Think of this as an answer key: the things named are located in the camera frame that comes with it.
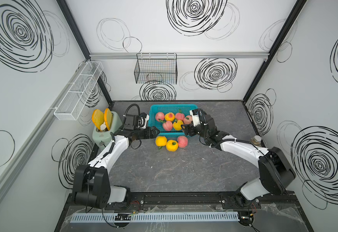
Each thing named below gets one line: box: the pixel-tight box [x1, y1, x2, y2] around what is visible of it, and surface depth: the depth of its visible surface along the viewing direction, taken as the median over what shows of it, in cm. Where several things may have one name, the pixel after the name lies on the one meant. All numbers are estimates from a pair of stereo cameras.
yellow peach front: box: [172, 119, 184, 131], surface depth 101 cm
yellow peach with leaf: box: [165, 139, 179, 152], surface depth 91 cm
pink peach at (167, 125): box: [162, 120, 173, 131], surface depth 101 cm
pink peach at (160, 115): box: [155, 112, 165, 122], surface depth 105 cm
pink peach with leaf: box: [175, 112, 185, 121], surface depth 104 cm
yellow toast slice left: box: [91, 109, 105, 131], surface depth 84 cm
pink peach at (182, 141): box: [177, 135, 189, 148], surface depth 92 cm
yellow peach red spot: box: [164, 112, 176, 122], surface depth 104 cm
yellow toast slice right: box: [103, 108, 113, 131], surface depth 85 cm
